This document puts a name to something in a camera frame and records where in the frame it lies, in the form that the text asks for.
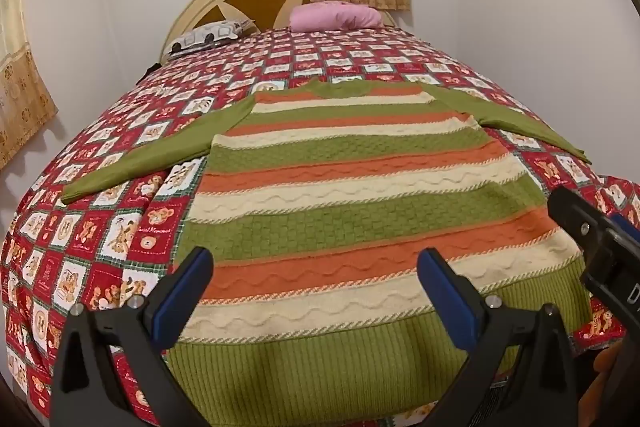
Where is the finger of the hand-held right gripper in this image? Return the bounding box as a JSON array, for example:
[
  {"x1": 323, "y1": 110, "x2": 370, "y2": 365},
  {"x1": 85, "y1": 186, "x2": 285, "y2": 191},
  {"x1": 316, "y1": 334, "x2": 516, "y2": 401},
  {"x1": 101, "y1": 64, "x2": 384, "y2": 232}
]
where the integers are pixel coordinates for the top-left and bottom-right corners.
[
  {"x1": 606, "y1": 212, "x2": 640, "y2": 250},
  {"x1": 547, "y1": 186, "x2": 608, "y2": 260}
]

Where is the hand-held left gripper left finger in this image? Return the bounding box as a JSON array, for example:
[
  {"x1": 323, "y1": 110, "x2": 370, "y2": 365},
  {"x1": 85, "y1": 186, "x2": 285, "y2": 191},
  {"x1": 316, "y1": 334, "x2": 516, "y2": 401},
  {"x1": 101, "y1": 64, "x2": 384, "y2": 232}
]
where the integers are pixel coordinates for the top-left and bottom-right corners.
[{"x1": 50, "y1": 247, "x2": 216, "y2": 427}]

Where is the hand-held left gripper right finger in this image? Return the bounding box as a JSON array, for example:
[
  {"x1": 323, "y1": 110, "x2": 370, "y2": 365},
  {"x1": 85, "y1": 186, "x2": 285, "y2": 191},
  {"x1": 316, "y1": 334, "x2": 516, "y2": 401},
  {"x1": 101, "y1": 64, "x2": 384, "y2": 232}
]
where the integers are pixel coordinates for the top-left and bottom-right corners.
[{"x1": 417, "y1": 248, "x2": 581, "y2": 427}]

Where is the green orange cream striped sweater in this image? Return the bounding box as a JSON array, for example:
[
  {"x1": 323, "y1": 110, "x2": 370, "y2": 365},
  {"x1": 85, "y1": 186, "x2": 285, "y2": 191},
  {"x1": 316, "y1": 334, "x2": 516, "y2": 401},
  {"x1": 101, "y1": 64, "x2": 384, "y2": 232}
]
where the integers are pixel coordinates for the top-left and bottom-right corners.
[{"x1": 61, "y1": 79, "x2": 593, "y2": 427}]

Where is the person's right hand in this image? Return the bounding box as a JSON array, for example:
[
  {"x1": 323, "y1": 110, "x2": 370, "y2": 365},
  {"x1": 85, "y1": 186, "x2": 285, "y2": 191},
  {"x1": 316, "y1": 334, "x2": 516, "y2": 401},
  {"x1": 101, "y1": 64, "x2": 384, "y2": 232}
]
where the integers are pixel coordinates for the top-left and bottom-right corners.
[{"x1": 581, "y1": 343, "x2": 624, "y2": 427}]

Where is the red checkered bear print blanket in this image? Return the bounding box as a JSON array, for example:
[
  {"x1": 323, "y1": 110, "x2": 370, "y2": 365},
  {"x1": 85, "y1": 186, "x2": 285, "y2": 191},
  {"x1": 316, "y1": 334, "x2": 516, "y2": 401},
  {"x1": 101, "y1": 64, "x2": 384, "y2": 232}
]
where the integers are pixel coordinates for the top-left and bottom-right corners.
[{"x1": 0, "y1": 27, "x2": 640, "y2": 427}]

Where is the white grey printed pillow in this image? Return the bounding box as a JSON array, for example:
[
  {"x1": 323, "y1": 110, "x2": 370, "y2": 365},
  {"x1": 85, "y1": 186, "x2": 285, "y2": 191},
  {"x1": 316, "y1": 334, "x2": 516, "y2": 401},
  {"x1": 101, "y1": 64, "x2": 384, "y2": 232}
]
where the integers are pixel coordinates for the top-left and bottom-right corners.
[{"x1": 165, "y1": 19, "x2": 261, "y2": 58}]

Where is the cream and brown headboard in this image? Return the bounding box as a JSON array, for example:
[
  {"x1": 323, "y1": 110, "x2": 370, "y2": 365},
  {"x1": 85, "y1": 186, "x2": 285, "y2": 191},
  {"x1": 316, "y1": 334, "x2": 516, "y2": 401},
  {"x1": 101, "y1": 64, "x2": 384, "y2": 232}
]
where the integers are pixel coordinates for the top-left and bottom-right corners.
[{"x1": 159, "y1": 0, "x2": 396, "y2": 62}]

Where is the pink pillow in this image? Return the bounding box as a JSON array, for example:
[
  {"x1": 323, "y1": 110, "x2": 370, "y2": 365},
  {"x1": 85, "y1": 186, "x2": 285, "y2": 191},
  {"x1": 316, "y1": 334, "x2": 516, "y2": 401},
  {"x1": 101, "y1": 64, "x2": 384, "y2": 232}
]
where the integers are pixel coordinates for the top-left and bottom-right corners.
[{"x1": 289, "y1": 2, "x2": 383, "y2": 32}]

